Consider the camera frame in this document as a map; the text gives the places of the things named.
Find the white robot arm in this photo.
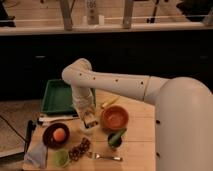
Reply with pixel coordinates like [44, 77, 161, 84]
[62, 58, 213, 171]

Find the small black bowl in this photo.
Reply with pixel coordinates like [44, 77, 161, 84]
[107, 133, 122, 149]

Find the white marker pen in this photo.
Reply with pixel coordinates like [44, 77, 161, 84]
[38, 115, 79, 122]

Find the black table clamp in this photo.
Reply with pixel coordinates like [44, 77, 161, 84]
[24, 120, 36, 152]

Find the orange fruit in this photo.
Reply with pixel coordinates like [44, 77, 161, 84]
[53, 128, 66, 142]

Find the green plastic tray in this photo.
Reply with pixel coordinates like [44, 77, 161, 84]
[40, 78, 97, 116]

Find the white paper cup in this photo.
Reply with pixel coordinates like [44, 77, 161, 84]
[79, 121, 94, 135]

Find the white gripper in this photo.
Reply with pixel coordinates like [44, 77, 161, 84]
[78, 107, 98, 129]

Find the bunch of dark grapes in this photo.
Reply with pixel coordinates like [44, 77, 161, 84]
[69, 138, 91, 161]

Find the black cable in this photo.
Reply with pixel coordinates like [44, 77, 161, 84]
[0, 114, 27, 144]

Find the green cucumber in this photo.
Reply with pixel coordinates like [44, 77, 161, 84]
[113, 128, 126, 140]

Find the dark brown plate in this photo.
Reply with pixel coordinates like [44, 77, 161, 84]
[42, 123, 70, 149]

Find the yellow banana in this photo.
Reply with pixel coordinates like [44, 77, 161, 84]
[100, 97, 119, 109]

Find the orange bowl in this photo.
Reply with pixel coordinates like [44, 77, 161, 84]
[100, 105, 129, 131]

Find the grey-blue cloth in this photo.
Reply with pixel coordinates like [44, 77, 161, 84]
[24, 141, 47, 169]

